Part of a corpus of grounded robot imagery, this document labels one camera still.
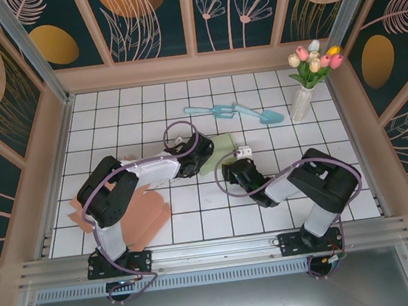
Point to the light green cloth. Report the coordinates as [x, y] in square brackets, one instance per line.
[221, 147]

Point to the salmon pink cloth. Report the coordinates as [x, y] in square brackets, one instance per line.
[144, 210]

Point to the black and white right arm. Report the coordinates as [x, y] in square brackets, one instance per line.
[324, 184]

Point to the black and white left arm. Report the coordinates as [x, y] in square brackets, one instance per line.
[102, 196]

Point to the light blue garden fork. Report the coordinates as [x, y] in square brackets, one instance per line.
[221, 111]

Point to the light blue garden trowel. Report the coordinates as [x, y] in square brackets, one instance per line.
[271, 117]

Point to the white ribbed ceramic vase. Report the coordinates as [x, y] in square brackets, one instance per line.
[301, 104]

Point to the artificial tulip bouquet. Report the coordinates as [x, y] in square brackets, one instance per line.
[313, 64]

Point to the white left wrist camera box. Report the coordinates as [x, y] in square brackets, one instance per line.
[179, 140]

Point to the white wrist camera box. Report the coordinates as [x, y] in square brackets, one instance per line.
[179, 140]
[244, 151]

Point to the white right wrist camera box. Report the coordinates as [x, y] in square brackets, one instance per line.
[244, 151]

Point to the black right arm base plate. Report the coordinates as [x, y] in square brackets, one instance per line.
[290, 244]

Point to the long aluminium mounting rail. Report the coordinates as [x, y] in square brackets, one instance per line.
[214, 254]

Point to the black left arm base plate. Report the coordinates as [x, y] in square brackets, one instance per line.
[142, 261]

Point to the aluminium table side rail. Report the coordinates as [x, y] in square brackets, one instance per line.
[58, 172]

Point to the aluminium corner post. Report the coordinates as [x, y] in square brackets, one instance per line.
[28, 47]
[350, 2]

